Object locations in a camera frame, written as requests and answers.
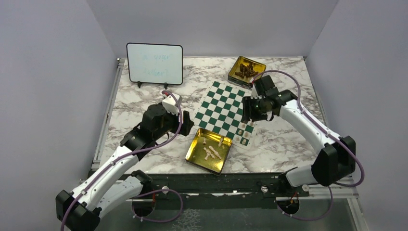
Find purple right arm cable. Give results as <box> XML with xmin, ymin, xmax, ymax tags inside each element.
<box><xmin>252</xmin><ymin>70</ymin><xmax>366</xmax><ymax>221</ymax></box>

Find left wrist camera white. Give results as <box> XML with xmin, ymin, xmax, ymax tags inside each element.
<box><xmin>162</xmin><ymin>94</ymin><xmax>182</xmax><ymax>116</ymax></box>

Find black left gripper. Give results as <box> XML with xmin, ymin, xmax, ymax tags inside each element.
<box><xmin>153</xmin><ymin>106</ymin><xmax>194</xmax><ymax>141</ymax></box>

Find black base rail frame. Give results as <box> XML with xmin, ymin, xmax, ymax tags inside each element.
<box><xmin>78</xmin><ymin>172</ymin><xmax>355</xmax><ymax>211</ymax></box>

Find gold tin dark pieces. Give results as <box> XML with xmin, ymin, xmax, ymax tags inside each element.
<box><xmin>228</xmin><ymin>56</ymin><xmax>267</xmax><ymax>89</ymax></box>

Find pile of dark chess pieces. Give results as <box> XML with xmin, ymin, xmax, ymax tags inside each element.
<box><xmin>235</xmin><ymin>63</ymin><xmax>258</xmax><ymax>78</ymax></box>

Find gold tin white pieces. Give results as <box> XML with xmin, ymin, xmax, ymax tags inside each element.
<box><xmin>185</xmin><ymin>128</ymin><xmax>232</xmax><ymax>175</ymax></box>

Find green white chess board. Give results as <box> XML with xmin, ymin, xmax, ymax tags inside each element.
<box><xmin>193</xmin><ymin>81</ymin><xmax>258</xmax><ymax>150</ymax></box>

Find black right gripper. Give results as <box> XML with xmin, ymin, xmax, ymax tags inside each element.
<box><xmin>242</xmin><ymin>95</ymin><xmax>268</xmax><ymax>122</ymax></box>

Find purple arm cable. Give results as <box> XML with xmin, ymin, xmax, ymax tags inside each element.
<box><xmin>60</xmin><ymin>90</ymin><xmax>184</xmax><ymax>231</ymax></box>
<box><xmin>252</xmin><ymin>70</ymin><xmax>366</xmax><ymax>221</ymax></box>

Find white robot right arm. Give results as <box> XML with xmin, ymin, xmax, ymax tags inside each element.
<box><xmin>241</xmin><ymin>90</ymin><xmax>356</xmax><ymax>196</ymax></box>

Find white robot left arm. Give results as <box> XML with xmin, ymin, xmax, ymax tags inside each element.
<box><xmin>55</xmin><ymin>103</ymin><xmax>194</xmax><ymax>231</ymax></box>

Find small whiteboard on stand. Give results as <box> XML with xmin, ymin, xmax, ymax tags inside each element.
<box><xmin>126</xmin><ymin>43</ymin><xmax>183</xmax><ymax>87</ymax></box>

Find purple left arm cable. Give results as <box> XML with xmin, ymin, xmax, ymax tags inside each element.
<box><xmin>60</xmin><ymin>90</ymin><xmax>184</xmax><ymax>231</ymax></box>

